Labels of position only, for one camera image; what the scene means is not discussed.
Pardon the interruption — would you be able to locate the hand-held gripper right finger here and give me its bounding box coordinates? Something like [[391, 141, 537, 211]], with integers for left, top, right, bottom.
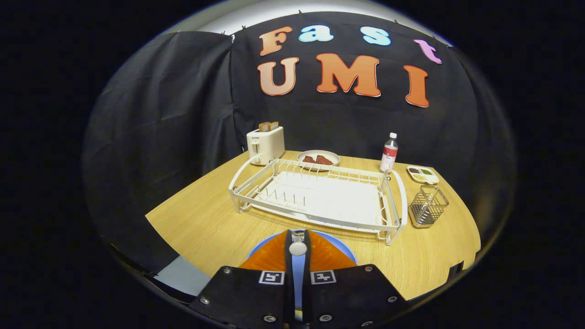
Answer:
[[303, 230, 409, 329]]

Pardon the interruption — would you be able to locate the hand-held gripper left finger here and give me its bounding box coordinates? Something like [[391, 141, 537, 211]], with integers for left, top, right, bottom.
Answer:
[[188, 230, 295, 329]]

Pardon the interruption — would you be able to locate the spoon with striped handle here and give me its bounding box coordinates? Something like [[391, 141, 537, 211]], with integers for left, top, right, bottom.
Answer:
[[289, 230, 308, 256]]

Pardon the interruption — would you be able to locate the blue plate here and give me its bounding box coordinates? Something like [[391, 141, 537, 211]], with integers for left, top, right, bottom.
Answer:
[[247, 229, 358, 311]]

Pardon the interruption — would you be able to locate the white wire dish rack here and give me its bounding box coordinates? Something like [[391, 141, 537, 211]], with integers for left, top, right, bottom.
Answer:
[[228, 155, 408, 246]]

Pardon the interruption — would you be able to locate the metal wire basket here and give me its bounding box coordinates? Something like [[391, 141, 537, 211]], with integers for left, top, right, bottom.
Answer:
[[408, 185, 450, 229]]

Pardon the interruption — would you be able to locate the white plate with meat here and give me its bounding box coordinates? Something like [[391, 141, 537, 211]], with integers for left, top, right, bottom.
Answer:
[[297, 150, 341, 170]]

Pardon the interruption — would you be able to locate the white divided dish with beans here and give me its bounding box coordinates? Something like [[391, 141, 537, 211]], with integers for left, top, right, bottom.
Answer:
[[406, 165, 440, 185]]

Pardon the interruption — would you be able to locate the white toaster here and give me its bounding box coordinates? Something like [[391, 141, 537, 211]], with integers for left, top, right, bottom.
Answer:
[[246, 126, 286, 166]]

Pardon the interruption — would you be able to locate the clear bottle with red label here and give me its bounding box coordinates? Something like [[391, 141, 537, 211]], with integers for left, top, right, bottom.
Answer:
[[380, 133, 399, 172]]

